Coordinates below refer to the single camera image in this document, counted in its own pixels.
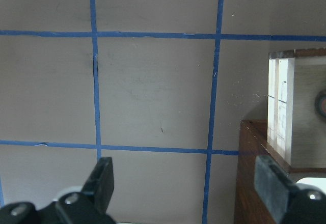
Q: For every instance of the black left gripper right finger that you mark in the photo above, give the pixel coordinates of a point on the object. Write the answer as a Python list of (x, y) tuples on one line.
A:
[(274, 187)]

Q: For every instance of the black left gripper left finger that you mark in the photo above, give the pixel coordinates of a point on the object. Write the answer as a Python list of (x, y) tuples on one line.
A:
[(99, 186)]

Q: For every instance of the light wooden drawer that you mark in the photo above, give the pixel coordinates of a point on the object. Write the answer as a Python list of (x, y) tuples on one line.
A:
[(296, 106)]

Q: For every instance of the dark brown wooden cabinet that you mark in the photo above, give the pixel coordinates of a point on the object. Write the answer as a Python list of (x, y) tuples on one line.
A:
[(308, 206)]

